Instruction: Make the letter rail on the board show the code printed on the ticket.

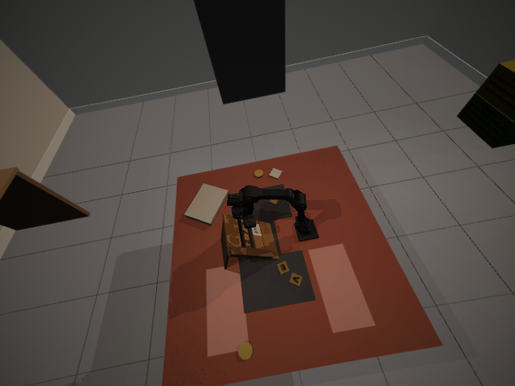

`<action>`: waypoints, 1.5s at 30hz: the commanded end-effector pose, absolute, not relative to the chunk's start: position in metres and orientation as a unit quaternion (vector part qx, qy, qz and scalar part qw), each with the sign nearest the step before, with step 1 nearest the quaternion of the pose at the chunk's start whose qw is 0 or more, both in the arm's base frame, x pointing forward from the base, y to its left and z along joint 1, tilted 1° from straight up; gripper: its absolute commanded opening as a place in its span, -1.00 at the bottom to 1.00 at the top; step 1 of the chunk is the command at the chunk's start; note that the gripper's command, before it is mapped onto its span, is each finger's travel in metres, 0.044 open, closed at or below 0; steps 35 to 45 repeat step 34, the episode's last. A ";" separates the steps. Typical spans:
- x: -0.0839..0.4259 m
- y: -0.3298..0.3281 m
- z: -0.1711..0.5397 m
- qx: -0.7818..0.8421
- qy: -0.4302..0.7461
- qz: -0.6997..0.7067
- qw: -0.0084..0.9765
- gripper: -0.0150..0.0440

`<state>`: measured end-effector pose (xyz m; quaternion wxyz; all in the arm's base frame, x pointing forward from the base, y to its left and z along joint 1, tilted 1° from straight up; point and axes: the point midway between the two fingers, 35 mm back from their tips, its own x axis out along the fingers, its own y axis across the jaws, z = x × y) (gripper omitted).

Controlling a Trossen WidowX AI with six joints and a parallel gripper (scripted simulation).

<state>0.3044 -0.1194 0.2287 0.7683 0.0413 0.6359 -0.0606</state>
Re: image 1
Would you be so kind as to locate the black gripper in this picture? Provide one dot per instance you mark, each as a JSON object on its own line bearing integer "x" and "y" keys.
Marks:
{"x": 248, "y": 219}

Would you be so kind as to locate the white paper ticket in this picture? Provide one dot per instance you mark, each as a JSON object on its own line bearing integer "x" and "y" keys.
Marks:
{"x": 256, "y": 230}

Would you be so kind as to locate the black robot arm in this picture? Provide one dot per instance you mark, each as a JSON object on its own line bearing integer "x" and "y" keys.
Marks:
{"x": 251, "y": 194}

